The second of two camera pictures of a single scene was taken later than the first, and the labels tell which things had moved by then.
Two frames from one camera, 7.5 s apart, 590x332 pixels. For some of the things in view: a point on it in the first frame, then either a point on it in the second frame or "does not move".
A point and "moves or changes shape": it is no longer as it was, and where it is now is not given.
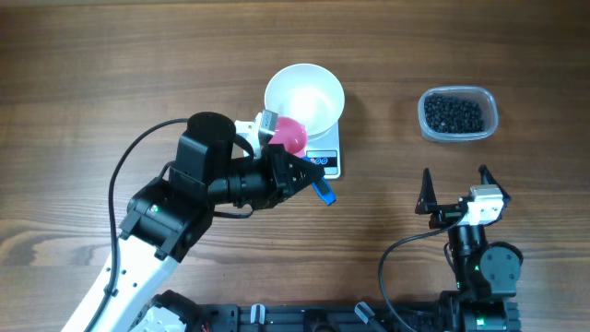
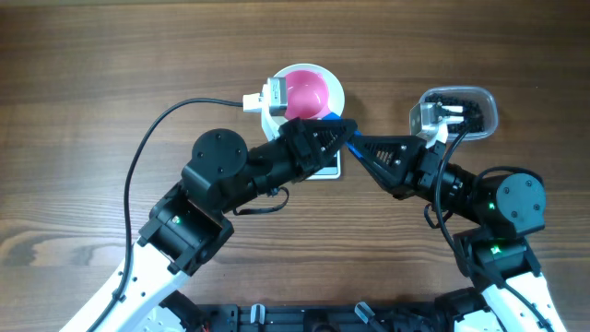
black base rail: [312, 317] does not move
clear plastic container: [456, 113] does not move
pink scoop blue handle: [293, 136] moves or changes shape
